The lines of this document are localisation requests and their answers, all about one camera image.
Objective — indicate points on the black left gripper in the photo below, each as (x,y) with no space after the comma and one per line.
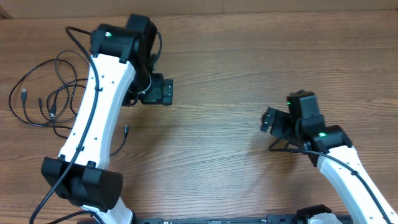
(157,96)

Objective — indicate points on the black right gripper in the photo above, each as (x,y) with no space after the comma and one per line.
(280,120)

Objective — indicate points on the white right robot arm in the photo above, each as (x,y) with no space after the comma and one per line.
(302,130)

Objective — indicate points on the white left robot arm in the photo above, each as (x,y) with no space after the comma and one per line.
(121,74)

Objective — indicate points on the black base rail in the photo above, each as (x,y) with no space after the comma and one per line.
(269,219)

